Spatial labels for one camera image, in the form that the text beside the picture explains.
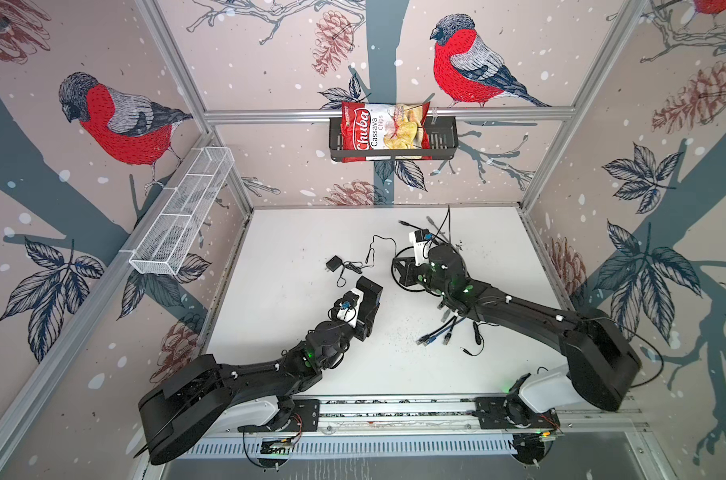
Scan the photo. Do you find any white mesh wall shelf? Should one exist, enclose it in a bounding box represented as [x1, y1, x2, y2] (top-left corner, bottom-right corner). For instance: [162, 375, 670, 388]
[129, 146, 234, 276]

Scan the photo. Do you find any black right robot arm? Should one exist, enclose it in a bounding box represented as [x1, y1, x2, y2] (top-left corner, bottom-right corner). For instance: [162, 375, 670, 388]
[391, 244, 641, 414]

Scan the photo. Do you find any black ethernet cable loop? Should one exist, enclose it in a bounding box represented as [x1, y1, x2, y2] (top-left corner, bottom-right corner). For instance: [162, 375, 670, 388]
[390, 245, 430, 294]

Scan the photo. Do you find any short black cable with plug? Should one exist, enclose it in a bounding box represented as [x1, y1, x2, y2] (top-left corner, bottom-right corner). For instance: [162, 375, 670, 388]
[461, 320, 508, 358]

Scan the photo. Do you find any aluminium front rail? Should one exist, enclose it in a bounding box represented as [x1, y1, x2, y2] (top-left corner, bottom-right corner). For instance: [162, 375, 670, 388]
[203, 393, 649, 438]

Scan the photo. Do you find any red cassava chips bag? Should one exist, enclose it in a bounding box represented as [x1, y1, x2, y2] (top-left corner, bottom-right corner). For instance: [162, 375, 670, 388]
[341, 102, 430, 163]

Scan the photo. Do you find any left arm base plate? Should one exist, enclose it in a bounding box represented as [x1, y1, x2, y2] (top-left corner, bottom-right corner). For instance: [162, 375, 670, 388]
[238, 398, 321, 434]

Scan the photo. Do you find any black wire wall basket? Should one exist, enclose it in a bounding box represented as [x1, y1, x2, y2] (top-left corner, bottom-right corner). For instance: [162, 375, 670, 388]
[329, 117, 458, 163]

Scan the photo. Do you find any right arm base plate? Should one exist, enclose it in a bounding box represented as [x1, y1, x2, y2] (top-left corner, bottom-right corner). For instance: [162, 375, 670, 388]
[472, 396, 560, 430]

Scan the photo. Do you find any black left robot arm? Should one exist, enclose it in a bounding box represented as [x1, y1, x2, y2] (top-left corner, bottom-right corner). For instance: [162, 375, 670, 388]
[138, 276, 383, 466]

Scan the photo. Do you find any thin black power cord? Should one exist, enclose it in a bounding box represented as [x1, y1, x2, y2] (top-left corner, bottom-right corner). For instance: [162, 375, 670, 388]
[335, 235, 400, 289]

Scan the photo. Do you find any black power adapter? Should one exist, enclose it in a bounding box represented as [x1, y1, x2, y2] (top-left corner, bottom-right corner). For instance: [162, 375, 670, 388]
[326, 255, 344, 272]

